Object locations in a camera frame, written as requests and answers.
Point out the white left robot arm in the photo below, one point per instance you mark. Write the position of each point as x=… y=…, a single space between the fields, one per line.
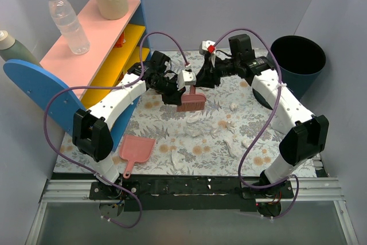
x=92 y=128

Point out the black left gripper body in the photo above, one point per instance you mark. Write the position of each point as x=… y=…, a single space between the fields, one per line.
x=172 y=96

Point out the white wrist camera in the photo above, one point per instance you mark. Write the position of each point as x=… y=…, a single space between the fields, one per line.
x=207 y=47
x=185 y=78

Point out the pink hand brush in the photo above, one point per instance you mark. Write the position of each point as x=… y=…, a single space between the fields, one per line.
x=192 y=101

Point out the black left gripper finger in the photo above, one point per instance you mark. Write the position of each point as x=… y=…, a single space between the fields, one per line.
x=166 y=99
x=176 y=97

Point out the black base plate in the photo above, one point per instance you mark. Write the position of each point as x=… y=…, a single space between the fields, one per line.
x=158 y=192

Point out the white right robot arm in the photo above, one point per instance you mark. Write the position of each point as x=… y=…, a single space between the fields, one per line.
x=305 y=133

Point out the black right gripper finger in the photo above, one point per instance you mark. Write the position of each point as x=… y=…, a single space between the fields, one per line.
x=205 y=73
x=202 y=84

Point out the blue pink yellow shelf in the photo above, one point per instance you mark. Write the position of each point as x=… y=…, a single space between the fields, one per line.
x=102 y=65

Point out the green metal bottle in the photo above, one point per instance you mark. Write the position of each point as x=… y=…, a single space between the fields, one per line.
x=13 y=49

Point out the pink dustpan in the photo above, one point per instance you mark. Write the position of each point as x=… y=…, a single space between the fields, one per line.
x=135 y=150

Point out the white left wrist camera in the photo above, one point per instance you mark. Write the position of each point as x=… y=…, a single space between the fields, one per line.
x=185 y=78

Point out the floral table mat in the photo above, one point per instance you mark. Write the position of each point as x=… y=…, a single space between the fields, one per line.
x=204 y=155

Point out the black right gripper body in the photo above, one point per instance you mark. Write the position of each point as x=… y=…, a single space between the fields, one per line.
x=207 y=73

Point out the dark blue trash bin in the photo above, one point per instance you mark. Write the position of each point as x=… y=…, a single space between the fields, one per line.
x=301 y=61

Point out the clear plastic water bottle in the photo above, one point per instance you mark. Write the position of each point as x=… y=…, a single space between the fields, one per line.
x=68 y=24

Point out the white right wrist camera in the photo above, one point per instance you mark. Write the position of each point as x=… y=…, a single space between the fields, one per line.
x=207 y=47

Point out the orange item in shelf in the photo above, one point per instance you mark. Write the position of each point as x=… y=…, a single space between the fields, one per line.
x=120 y=41

